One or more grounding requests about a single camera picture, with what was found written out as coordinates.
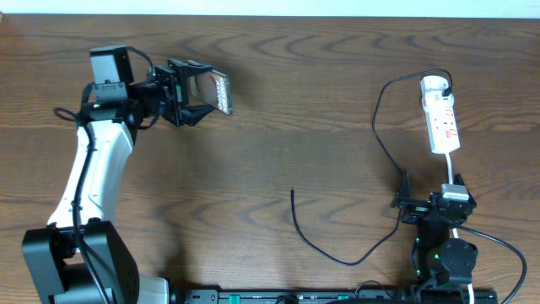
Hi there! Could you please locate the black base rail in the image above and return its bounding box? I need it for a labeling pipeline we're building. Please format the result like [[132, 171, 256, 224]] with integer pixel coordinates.
[[168, 288, 499, 304]]

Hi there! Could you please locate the black USB charging cable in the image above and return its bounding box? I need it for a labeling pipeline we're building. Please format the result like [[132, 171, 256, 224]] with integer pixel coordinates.
[[289, 68, 454, 267]]

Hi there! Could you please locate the bronze Galaxy smartphone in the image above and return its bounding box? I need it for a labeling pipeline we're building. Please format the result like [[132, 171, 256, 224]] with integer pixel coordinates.
[[190, 69, 233, 116]]

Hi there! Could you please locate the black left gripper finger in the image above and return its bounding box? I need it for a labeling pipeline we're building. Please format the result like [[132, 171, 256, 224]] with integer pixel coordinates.
[[167, 58, 213, 77], [181, 105, 215, 126]]

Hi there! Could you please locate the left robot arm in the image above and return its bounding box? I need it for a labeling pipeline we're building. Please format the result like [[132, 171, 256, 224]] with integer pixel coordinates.
[[22, 54, 232, 303]]

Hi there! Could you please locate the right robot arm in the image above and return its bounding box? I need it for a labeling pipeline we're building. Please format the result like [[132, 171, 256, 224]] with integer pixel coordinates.
[[391, 171, 478, 303]]

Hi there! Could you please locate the white power strip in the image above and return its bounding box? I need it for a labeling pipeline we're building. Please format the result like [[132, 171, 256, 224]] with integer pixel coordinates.
[[422, 90, 460, 155]]

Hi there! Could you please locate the white power strip cord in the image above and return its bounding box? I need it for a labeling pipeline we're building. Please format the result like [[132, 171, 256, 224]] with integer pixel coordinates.
[[444, 152, 476, 304]]

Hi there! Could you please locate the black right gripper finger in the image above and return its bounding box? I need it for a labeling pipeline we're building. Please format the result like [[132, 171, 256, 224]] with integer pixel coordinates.
[[453, 174, 477, 207], [391, 169, 412, 208]]

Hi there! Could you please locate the white charger plug adapter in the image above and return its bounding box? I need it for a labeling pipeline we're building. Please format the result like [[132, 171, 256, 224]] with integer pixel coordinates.
[[420, 75, 450, 95]]

